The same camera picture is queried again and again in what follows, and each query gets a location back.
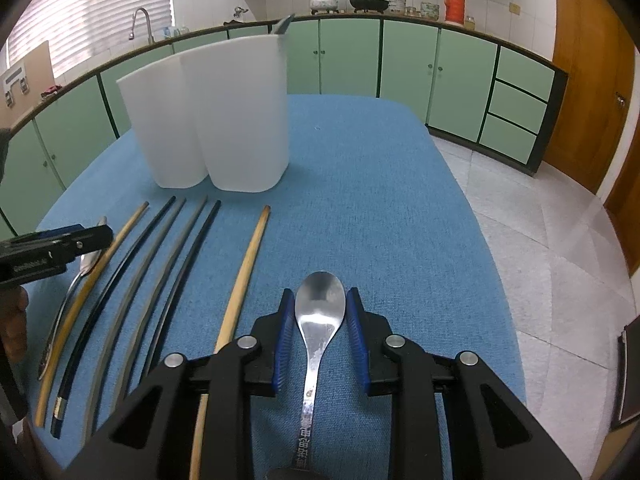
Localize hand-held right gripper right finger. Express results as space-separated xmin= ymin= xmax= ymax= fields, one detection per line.
xmin=345 ymin=287 xmax=583 ymax=480

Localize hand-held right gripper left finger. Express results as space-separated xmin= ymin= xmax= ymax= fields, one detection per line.
xmin=70 ymin=287 xmax=297 ymax=480

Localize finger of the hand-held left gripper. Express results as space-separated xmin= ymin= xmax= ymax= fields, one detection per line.
xmin=54 ymin=224 xmax=115 ymax=264
xmin=20 ymin=226 xmax=84 ymax=242

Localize slim metal spoon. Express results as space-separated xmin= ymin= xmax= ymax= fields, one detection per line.
xmin=37 ymin=216 xmax=109 ymax=381

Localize wooden chopstick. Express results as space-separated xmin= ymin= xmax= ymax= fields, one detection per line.
xmin=34 ymin=201 xmax=150 ymax=427
xmin=190 ymin=204 xmax=272 ymax=480

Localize large metal spoon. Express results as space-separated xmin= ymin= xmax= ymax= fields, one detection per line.
xmin=287 ymin=271 xmax=347 ymax=476

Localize black chopstick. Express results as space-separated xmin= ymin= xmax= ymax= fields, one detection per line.
xmin=50 ymin=196 xmax=177 ymax=438
xmin=141 ymin=201 xmax=222 ymax=377

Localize grey chopstick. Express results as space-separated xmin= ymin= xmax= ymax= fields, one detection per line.
xmin=116 ymin=197 xmax=209 ymax=405
xmin=84 ymin=198 xmax=188 ymax=442

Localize white plastic utensil holder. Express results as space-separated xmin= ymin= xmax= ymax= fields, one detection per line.
xmin=116 ymin=34 xmax=291 ymax=194

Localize person's left hand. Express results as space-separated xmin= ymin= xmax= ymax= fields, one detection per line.
xmin=0 ymin=287 xmax=30 ymax=363

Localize cardboard box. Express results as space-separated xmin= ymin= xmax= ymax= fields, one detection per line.
xmin=0 ymin=40 xmax=56 ymax=111

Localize metal kitchen faucet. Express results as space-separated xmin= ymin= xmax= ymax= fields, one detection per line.
xmin=127 ymin=7 xmax=156 ymax=45

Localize white window blinds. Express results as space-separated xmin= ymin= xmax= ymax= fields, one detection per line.
xmin=5 ymin=0 xmax=176 ymax=81

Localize dark cabinet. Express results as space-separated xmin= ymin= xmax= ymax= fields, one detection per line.
xmin=612 ymin=317 xmax=640 ymax=429

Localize green lower kitchen cabinets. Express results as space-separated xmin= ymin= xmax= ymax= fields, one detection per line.
xmin=0 ymin=14 xmax=569 ymax=241

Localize plain wooden door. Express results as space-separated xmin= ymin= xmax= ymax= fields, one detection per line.
xmin=602 ymin=170 xmax=640 ymax=277

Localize wooden door with handle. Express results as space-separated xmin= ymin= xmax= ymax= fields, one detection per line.
xmin=542 ymin=0 xmax=640 ymax=196

